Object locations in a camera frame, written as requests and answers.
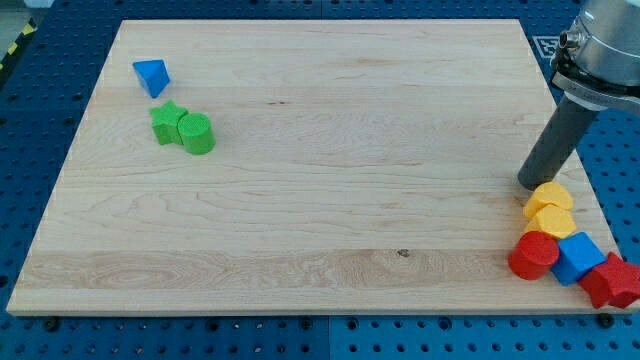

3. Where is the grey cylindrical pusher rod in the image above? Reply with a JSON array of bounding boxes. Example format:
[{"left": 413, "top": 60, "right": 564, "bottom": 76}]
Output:
[{"left": 517, "top": 94, "right": 599, "bottom": 191}]

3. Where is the blue triangle block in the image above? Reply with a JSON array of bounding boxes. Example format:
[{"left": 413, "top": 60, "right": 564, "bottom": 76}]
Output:
[{"left": 132, "top": 59, "right": 170, "bottom": 98}]

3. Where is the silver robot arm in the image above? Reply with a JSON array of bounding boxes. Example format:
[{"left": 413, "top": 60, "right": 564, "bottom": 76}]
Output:
[{"left": 517, "top": 0, "right": 639, "bottom": 190}]

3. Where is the yellow pentagon block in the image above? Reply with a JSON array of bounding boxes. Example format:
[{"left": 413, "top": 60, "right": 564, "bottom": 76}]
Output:
[{"left": 523, "top": 204, "right": 577, "bottom": 239}]

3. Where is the red cylinder block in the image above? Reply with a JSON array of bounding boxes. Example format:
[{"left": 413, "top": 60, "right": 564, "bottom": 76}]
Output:
[{"left": 508, "top": 231, "right": 560, "bottom": 281}]

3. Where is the blue cube block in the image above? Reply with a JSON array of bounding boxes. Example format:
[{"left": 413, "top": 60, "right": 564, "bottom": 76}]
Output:
[{"left": 551, "top": 232, "right": 606, "bottom": 286}]

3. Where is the red star block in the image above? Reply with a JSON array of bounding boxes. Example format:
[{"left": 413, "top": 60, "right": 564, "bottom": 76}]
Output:
[{"left": 578, "top": 252, "right": 639, "bottom": 309}]

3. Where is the wooden board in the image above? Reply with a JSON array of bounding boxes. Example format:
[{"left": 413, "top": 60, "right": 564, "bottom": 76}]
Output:
[{"left": 7, "top": 19, "right": 592, "bottom": 316}]

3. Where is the green cylinder block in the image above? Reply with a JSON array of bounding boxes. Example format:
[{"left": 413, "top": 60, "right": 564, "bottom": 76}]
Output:
[{"left": 178, "top": 113, "right": 216, "bottom": 155}]

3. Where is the green star block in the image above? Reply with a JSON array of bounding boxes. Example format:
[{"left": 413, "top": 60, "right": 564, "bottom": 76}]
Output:
[{"left": 149, "top": 100, "right": 188, "bottom": 145}]

